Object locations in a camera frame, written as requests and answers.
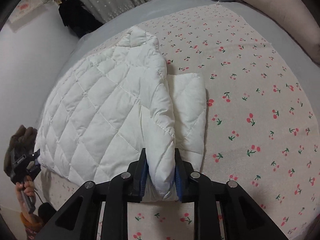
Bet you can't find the wall calendar with red print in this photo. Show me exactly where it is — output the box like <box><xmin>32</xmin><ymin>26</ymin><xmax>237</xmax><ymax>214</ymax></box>
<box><xmin>7</xmin><ymin>0</ymin><xmax>52</xmax><ymax>33</ymax></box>

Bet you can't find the cherry print bed sheet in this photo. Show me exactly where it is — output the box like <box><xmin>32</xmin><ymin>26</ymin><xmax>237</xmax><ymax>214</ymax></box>
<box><xmin>36</xmin><ymin>4</ymin><xmax>319</xmax><ymax>239</ymax></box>

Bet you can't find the pink folded quilt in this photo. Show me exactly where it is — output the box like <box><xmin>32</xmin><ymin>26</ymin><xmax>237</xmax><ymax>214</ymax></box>
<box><xmin>243</xmin><ymin>0</ymin><xmax>319</xmax><ymax>63</ymax></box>

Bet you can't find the person's left hand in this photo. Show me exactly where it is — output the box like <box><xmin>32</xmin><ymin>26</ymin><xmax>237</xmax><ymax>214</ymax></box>
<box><xmin>15</xmin><ymin>176</ymin><xmax>36</xmax><ymax>221</ymax></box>

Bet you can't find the brown fleece garment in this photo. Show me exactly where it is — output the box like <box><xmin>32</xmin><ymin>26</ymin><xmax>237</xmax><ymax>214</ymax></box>
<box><xmin>3</xmin><ymin>125</ymin><xmax>37</xmax><ymax>176</ymax></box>

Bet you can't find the grey bed cover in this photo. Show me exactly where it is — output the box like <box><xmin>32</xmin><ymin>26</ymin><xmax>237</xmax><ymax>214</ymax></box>
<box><xmin>67</xmin><ymin>0</ymin><xmax>320</xmax><ymax>88</ymax></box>

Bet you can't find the black hanging garment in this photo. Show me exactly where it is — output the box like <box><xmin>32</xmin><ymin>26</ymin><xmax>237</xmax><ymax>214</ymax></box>
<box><xmin>54</xmin><ymin>0</ymin><xmax>103</xmax><ymax>38</ymax></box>

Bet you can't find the white quilted hooded jacket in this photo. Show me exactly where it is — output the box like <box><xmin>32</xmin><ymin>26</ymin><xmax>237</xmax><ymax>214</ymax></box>
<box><xmin>35</xmin><ymin>26</ymin><xmax>207</xmax><ymax>202</ymax></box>

